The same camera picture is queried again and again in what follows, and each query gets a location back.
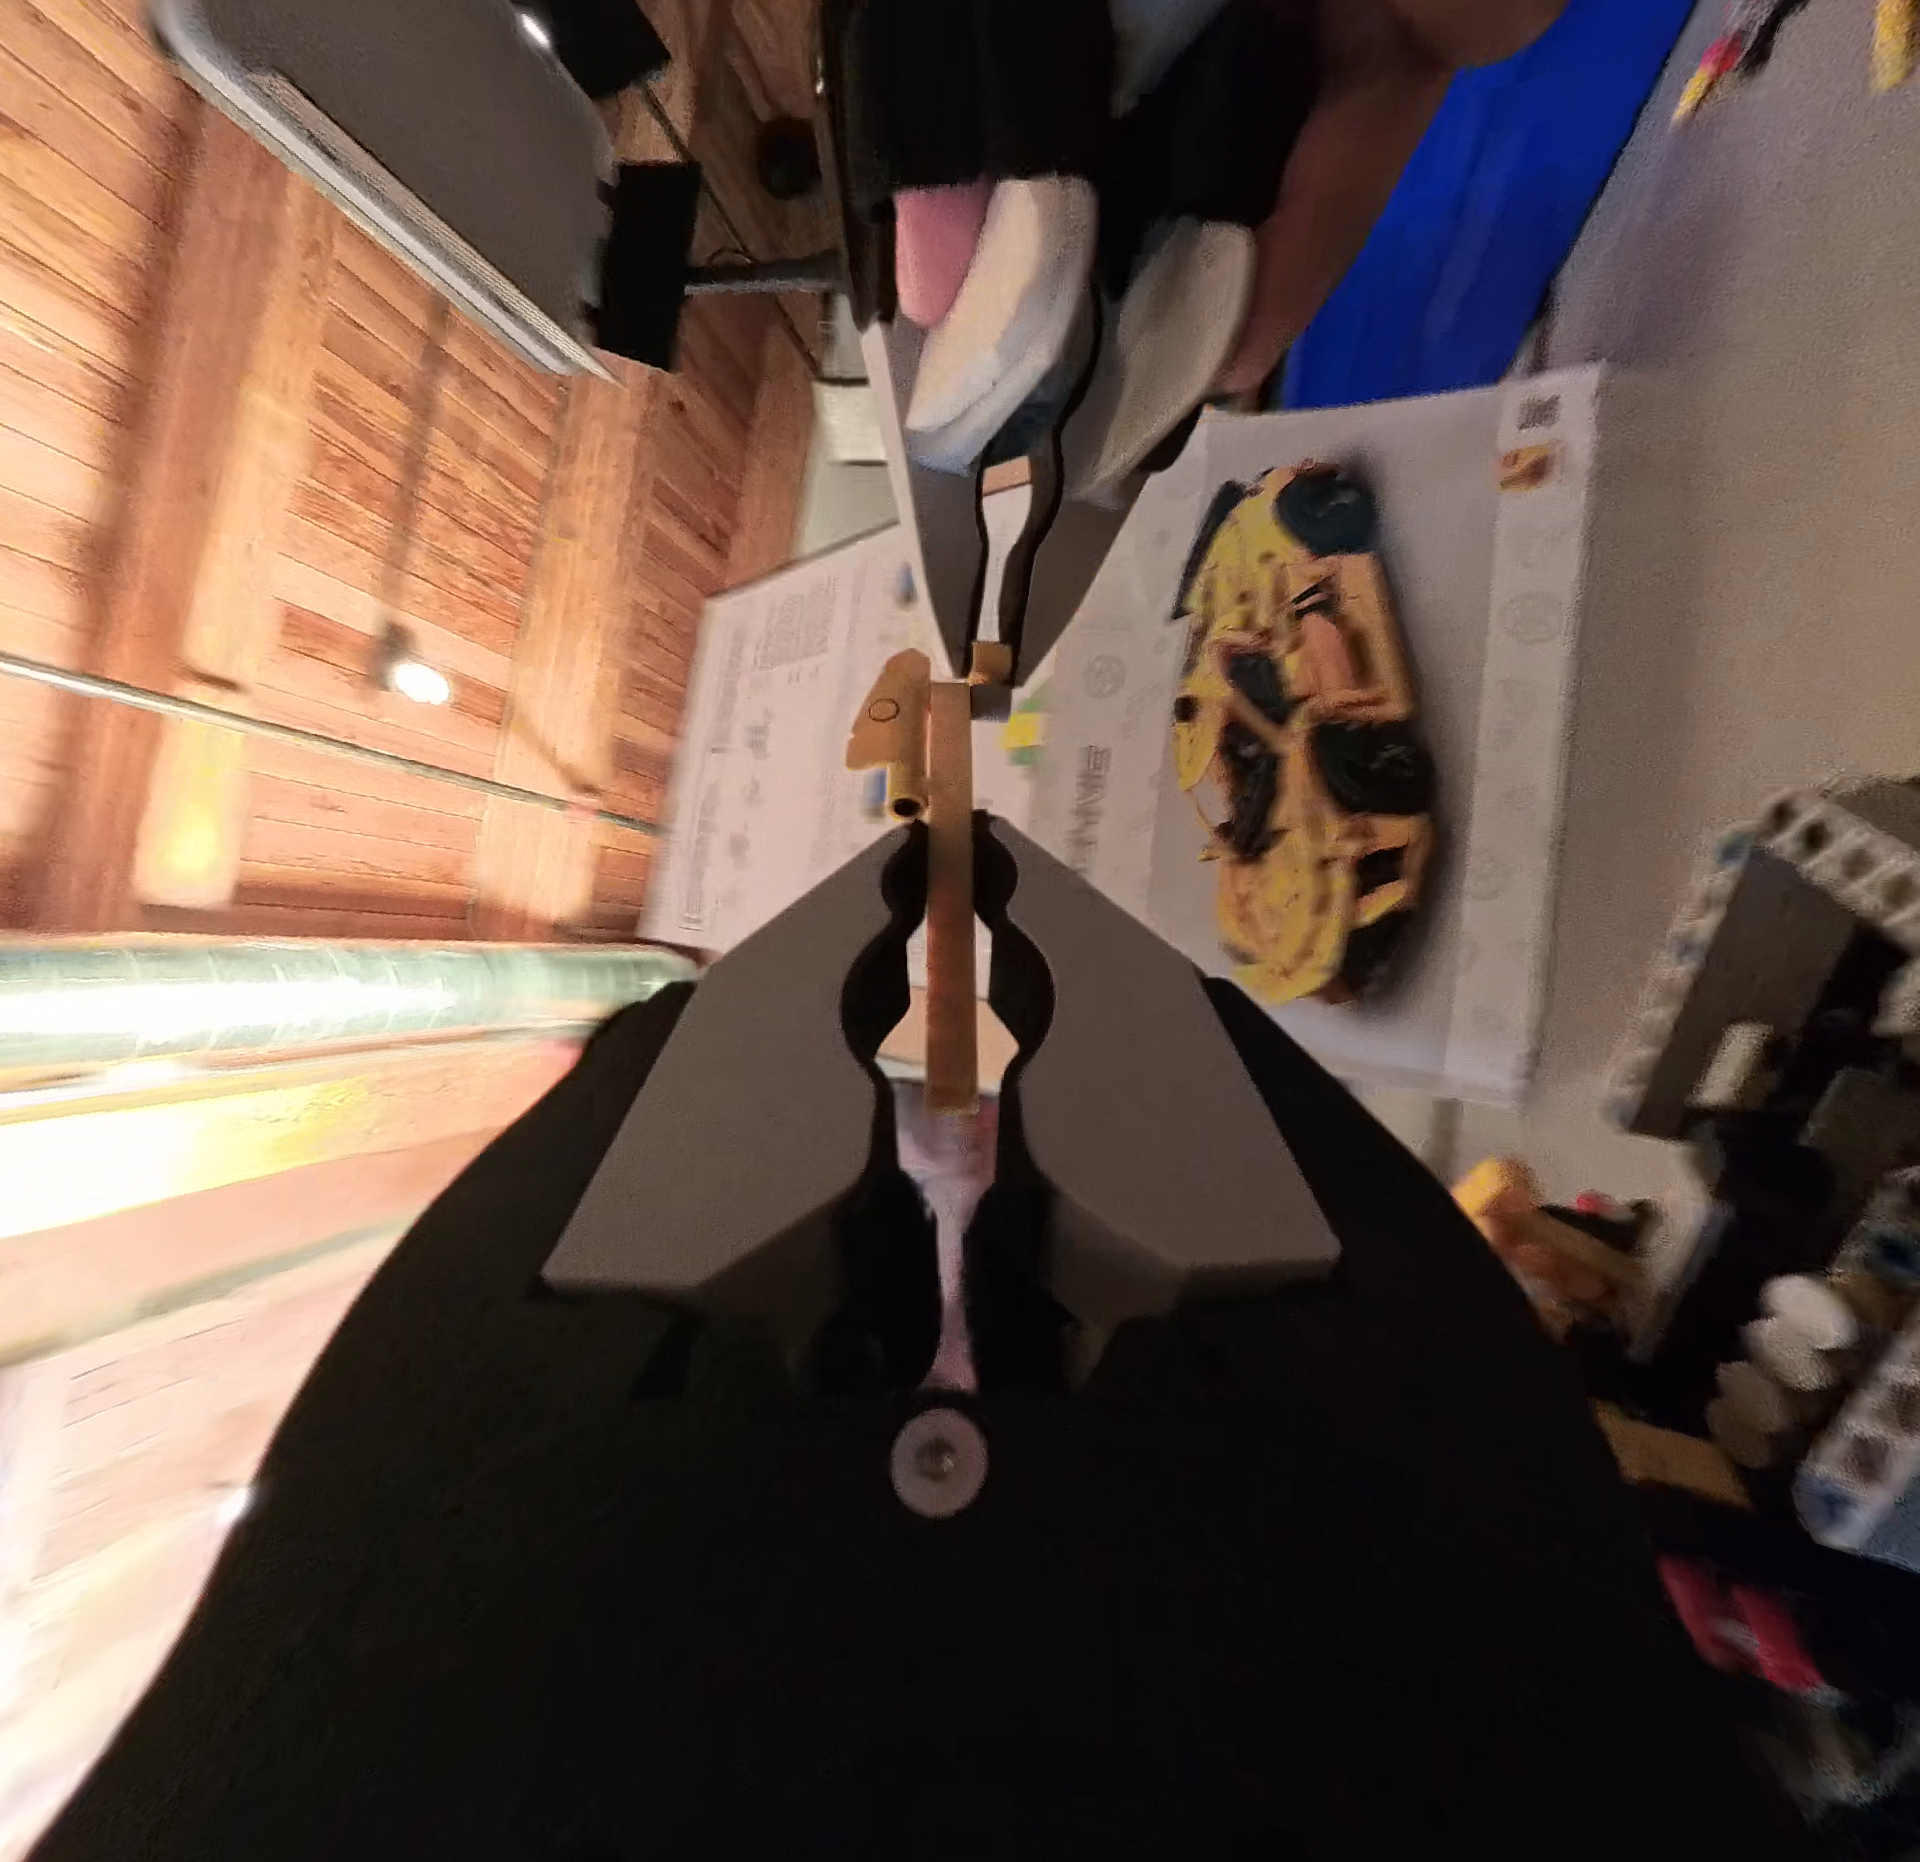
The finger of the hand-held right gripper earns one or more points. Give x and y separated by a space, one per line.
1074 542
938 542

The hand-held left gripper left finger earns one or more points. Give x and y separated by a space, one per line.
720 1141

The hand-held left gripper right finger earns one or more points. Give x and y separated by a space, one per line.
1172 1126

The yellow brick beam assembly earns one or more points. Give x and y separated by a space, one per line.
950 917

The person's right hand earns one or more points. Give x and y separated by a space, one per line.
946 251

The instruction booklet with yellow car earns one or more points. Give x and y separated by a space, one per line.
1516 692

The blue storage bin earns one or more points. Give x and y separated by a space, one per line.
1485 198

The ceiling spot lamp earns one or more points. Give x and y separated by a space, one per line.
421 681

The partly built toy car model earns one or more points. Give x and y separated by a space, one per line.
1756 963

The pile of loose brick pieces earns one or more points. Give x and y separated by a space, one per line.
1749 18

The silver ventilation duct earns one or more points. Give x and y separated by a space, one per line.
300 978

